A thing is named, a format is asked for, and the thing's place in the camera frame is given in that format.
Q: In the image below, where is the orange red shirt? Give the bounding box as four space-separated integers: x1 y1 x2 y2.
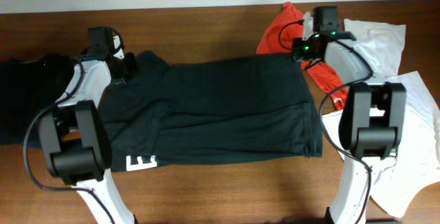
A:
256 2 342 93

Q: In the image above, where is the black folded clothes pile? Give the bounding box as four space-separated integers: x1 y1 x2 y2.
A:
1 54 74 145

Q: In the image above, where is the white shirt green logo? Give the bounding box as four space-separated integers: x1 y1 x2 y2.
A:
320 19 439 218

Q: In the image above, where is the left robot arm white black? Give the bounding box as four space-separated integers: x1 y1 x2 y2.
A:
23 27 138 223

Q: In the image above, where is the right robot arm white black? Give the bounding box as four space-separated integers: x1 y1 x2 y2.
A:
291 5 406 223

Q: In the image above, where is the dark green polo shirt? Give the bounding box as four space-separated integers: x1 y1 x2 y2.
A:
98 51 322 172

